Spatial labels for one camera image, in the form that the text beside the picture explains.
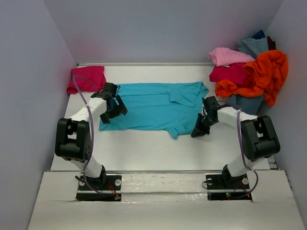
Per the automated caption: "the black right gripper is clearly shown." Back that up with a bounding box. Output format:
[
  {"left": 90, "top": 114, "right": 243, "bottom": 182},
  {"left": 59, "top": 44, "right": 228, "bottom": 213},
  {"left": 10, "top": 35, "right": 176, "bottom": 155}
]
[{"left": 190, "top": 113, "right": 217, "bottom": 137}]

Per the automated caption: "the turquoise t-shirt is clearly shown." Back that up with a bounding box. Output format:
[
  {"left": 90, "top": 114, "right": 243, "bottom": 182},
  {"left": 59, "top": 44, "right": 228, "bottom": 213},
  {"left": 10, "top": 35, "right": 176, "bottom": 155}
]
[{"left": 99, "top": 81, "right": 209, "bottom": 139}]

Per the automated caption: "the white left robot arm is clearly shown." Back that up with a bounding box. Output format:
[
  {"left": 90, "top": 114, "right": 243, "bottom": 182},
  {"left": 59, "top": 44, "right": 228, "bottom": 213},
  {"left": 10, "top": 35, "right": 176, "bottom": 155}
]
[{"left": 55, "top": 83, "right": 128, "bottom": 191}]

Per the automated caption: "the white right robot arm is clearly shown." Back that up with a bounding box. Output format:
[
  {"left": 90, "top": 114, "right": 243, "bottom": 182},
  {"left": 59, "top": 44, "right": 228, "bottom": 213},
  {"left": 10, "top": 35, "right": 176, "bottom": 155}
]
[{"left": 191, "top": 96, "right": 281, "bottom": 189}]

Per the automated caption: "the folded magenta t-shirt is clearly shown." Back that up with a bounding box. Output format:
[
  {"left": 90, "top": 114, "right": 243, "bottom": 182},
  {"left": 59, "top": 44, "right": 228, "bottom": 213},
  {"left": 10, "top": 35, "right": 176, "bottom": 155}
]
[{"left": 71, "top": 66, "right": 106, "bottom": 92}]

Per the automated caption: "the magenta t-shirt in pile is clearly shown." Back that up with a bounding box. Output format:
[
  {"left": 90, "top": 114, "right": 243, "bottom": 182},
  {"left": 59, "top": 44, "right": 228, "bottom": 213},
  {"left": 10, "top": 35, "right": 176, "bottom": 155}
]
[{"left": 209, "top": 63, "right": 248, "bottom": 84}]

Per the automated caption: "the slate blue t-shirt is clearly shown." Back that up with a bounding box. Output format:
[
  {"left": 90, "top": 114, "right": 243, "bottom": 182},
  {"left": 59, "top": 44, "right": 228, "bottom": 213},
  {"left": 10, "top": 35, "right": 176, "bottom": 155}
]
[{"left": 225, "top": 94, "right": 264, "bottom": 115}]

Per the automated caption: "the pink t-shirt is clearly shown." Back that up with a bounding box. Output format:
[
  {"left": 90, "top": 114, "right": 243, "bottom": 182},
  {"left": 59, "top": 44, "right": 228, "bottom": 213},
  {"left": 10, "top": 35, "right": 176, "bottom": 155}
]
[{"left": 208, "top": 47, "right": 255, "bottom": 67}]

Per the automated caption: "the orange t-shirt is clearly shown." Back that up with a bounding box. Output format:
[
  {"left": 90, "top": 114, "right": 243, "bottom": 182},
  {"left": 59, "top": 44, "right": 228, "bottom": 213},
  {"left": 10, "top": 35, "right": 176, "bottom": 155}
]
[{"left": 215, "top": 50, "right": 288, "bottom": 106}]

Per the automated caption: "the grey-blue t-shirt at back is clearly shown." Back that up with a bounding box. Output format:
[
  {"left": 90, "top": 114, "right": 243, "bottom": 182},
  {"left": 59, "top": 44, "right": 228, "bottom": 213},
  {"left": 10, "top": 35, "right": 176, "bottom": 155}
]
[{"left": 236, "top": 37, "right": 269, "bottom": 59}]

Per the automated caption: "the maroon t-shirt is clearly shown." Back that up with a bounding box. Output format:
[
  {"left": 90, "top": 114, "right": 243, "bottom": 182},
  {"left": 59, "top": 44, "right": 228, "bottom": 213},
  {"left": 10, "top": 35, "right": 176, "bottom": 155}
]
[{"left": 267, "top": 36, "right": 276, "bottom": 50}]

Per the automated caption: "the dark blue t-shirt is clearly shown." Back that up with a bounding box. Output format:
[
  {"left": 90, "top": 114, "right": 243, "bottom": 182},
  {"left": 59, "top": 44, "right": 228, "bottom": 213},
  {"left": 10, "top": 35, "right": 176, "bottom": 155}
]
[{"left": 252, "top": 30, "right": 266, "bottom": 40}]

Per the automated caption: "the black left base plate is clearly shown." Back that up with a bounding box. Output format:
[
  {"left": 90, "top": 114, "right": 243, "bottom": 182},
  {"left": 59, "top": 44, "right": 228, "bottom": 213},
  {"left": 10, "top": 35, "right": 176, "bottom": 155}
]
[{"left": 75, "top": 174, "right": 122, "bottom": 202}]

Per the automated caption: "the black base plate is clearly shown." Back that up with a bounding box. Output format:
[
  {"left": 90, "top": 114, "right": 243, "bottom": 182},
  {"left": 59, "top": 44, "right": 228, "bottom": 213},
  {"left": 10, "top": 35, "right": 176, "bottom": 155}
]
[
  {"left": 75, "top": 174, "right": 122, "bottom": 202},
  {"left": 202, "top": 174, "right": 252, "bottom": 201}
]

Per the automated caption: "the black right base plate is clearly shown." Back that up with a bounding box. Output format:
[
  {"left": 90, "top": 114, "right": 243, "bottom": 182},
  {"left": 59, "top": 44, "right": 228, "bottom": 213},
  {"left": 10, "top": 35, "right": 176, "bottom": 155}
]
[{"left": 202, "top": 174, "right": 252, "bottom": 201}]

